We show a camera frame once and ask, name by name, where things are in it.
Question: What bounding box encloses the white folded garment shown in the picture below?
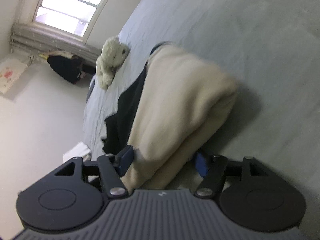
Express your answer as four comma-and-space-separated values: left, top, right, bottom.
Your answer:
62, 142, 91, 163

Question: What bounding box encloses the floral paper on wall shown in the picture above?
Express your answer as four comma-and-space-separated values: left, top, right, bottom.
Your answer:
0, 59, 28, 94

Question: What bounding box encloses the dark hanging coat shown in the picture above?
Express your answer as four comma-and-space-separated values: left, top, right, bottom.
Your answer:
47, 55, 96, 84

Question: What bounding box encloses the black garment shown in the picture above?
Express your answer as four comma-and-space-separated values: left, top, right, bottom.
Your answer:
102, 41, 173, 156

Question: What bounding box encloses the window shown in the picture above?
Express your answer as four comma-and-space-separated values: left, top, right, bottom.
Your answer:
33, 0, 103, 37

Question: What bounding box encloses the light blue bed sheet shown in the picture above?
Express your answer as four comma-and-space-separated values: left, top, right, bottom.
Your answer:
82, 0, 320, 196

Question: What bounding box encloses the cream beige garment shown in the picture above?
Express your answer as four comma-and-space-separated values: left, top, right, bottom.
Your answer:
122, 43, 238, 191

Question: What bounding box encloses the grey left curtain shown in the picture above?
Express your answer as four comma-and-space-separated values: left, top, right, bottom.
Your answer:
10, 24, 101, 64

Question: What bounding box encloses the cream plush toy dog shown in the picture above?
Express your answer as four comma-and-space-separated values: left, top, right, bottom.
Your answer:
96, 36, 130, 90

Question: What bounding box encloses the dark blue flat device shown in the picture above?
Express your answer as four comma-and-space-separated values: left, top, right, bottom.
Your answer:
86, 76, 96, 102

